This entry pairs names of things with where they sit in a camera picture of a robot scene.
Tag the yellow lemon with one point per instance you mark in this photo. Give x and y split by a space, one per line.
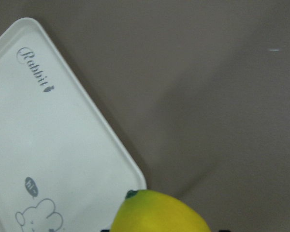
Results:
151 211

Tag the white rabbit tray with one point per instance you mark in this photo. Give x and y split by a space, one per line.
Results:
62 167

